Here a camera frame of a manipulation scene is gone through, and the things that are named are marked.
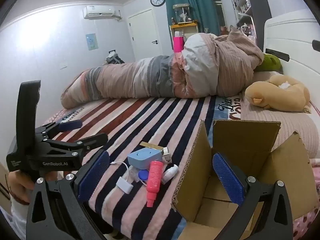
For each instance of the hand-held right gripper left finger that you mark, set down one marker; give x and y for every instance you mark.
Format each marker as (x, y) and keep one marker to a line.
(95, 175)

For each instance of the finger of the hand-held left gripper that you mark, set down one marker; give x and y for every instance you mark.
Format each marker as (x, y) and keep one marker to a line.
(90, 140)
(71, 125)

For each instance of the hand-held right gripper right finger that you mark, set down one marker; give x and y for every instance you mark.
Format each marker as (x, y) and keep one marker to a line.
(227, 180)

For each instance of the brown cardboard box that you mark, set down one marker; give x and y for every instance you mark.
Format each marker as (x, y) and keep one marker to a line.
(240, 140)

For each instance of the light blue plastic box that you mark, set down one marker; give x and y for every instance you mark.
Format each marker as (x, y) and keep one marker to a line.
(143, 156)

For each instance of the small white bottle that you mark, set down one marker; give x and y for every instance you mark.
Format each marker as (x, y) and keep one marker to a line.
(170, 173)

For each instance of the pink plastic bottle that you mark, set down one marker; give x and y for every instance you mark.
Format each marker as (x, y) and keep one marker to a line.
(154, 177)

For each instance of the small white device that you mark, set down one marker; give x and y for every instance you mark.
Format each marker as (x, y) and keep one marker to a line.
(165, 152)

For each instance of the person's left hand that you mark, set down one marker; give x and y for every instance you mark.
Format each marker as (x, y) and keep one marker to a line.
(17, 187)

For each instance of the striped printed blanket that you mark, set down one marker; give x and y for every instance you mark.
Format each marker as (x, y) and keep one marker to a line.
(140, 120)

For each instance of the dark bag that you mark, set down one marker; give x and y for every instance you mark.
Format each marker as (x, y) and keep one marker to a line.
(113, 58)

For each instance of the rolled pink grey quilt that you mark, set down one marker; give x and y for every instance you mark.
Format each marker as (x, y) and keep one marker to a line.
(150, 80)

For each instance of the pink dotted bed sheet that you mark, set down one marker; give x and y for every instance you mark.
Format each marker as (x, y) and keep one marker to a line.
(305, 226)

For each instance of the tan plush toy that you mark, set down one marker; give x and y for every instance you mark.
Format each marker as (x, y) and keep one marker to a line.
(287, 97)

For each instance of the white door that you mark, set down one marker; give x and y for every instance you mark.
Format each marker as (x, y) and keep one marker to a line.
(143, 35)

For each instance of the white air conditioner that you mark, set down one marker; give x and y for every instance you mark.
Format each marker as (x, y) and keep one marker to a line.
(101, 12)

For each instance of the green plush toy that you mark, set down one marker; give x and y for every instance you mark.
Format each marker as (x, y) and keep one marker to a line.
(270, 63)

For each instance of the tall pink cylinder container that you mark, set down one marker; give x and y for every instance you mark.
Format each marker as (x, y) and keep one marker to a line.
(178, 43)

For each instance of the yellow cabinet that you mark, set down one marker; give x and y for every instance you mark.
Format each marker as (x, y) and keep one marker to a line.
(183, 25)

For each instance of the glass display case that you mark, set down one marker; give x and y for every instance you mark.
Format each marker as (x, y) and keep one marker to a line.
(182, 13)

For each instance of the white bed headboard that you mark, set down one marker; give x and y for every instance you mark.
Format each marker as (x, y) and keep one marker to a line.
(287, 35)

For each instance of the teal curtain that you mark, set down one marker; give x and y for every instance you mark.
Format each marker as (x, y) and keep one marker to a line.
(197, 5)

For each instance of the window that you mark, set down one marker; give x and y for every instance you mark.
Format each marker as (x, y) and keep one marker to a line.
(218, 7)

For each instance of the light blue wall poster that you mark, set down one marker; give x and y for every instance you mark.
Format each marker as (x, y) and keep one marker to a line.
(91, 41)

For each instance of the cluttered wall shelf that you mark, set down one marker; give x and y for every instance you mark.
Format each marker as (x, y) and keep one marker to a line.
(243, 5)

